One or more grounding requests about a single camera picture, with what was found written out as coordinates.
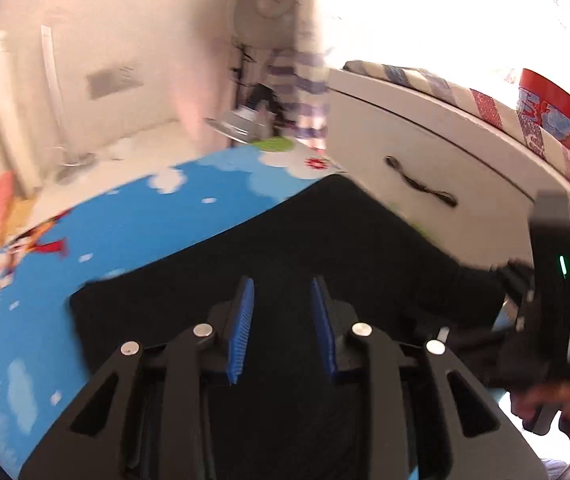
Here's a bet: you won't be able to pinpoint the red cartoon box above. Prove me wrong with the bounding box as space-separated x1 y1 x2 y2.
517 68 570 151

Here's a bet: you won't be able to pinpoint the patterned cabinet top cloth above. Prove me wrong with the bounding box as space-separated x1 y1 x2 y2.
342 60 570 181

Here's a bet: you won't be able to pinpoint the black pants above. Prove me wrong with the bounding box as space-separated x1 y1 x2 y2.
68 173 526 480

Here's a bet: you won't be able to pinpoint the blue cartoon bed sheet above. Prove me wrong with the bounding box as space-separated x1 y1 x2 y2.
0 143 336 478

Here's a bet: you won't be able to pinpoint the black drawer handle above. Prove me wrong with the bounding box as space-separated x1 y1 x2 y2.
385 155 458 208

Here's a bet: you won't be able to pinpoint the white standing fan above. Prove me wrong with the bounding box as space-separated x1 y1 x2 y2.
204 0 296 148

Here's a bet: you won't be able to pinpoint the white floor lamp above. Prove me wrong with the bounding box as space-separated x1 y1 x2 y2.
41 25 96 184

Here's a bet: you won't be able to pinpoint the striped curtain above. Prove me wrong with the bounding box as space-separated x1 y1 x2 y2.
268 0 329 151

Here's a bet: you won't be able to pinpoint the wall socket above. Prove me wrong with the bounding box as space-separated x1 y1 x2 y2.
86 64 143 100

